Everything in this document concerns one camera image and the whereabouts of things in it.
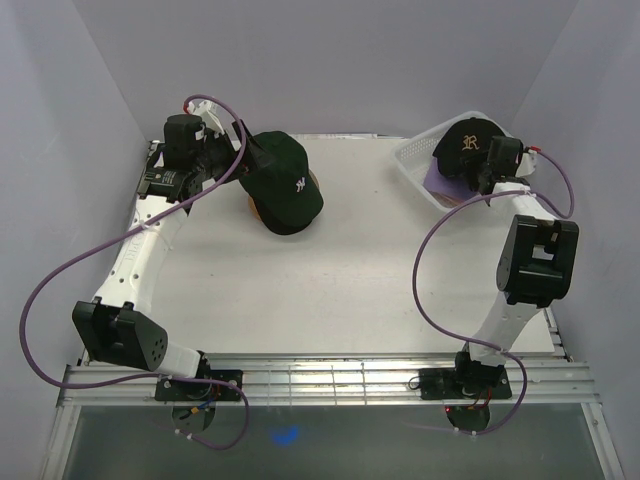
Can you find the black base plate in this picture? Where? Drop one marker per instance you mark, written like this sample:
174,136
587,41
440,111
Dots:
449,383
174,391

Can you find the black cap gold logo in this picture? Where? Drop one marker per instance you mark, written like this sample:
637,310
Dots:
464,145

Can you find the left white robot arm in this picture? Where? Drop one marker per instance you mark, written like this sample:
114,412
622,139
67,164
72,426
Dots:
116,326

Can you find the purple cap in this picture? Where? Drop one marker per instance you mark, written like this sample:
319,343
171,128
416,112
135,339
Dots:
456,188

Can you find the aluminium rail frame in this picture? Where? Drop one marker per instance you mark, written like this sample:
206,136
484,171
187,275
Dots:
343,418

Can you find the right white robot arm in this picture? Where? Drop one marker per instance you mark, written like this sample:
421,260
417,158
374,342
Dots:
534,269

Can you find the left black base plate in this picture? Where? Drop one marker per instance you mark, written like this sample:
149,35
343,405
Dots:
174,391

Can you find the black NY baseball cap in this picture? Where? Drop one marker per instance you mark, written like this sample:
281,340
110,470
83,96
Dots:
278,227

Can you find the dark green NY cap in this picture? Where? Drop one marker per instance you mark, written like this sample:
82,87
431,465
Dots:
284,187

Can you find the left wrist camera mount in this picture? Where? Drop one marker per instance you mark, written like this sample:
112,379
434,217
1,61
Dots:
207,111

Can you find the white plastic basket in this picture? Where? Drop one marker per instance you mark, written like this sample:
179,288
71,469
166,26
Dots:
415,155

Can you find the wooden hat stand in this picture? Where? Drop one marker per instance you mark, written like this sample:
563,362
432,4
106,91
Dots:
252,205

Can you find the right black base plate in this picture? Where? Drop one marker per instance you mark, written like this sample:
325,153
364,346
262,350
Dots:
449,383

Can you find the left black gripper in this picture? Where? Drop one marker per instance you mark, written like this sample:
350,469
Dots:
254,154

